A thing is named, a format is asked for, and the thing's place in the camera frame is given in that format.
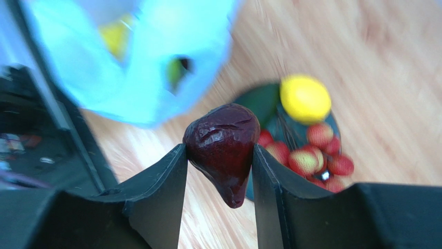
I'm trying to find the light blue printed plastic bag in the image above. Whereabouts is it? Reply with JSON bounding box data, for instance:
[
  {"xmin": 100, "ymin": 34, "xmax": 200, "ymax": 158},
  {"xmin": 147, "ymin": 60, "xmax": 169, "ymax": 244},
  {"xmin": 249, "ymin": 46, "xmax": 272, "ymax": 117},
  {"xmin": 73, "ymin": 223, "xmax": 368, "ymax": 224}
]
[{"xmin": 24, "ymin": 1, "xmax": 241, "ymax": 128}]

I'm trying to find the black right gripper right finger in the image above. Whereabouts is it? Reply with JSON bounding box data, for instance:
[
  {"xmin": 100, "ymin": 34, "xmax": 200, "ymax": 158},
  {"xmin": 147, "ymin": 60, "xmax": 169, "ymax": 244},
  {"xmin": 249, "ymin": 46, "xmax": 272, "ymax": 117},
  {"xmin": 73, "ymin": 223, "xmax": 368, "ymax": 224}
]
[{"xmin": 252, "ymin": 145, "xmax": 441, "ymax": 248}]

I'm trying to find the black fruit plate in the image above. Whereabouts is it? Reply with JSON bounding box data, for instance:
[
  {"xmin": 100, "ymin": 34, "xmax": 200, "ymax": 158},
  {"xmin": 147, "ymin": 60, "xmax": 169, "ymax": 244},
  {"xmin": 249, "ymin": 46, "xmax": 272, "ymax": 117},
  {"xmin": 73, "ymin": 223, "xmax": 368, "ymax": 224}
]
[{"xmin": 233, "ymin": 82, "xmax": 342, "ymax": 203}]

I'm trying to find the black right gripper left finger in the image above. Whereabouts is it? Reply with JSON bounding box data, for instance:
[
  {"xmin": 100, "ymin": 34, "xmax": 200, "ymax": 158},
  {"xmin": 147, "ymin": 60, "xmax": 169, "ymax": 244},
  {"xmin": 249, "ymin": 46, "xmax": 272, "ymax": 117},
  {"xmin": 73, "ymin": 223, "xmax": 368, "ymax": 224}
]
[{"xmin": 1, "ymin": 144, "xmax": 188, "ymax": 248}]

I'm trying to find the yellow lemon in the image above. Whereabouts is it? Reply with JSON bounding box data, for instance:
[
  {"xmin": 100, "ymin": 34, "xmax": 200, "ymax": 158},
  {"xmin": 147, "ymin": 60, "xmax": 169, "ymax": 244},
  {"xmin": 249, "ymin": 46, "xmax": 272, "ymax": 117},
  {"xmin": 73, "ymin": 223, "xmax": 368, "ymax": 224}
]
[{"xmin": 280, "ymin": 74, "xmax": 332, "ymax": 125}]

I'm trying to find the red strawberry bunch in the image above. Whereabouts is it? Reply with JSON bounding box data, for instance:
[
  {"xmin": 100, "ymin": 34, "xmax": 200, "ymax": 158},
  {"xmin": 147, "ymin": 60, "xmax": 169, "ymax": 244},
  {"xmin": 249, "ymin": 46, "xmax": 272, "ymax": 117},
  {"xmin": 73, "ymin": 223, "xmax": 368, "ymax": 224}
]
[{"xmin": 258, "ymin": 122, "xmax": 354, "ymax": 192}]

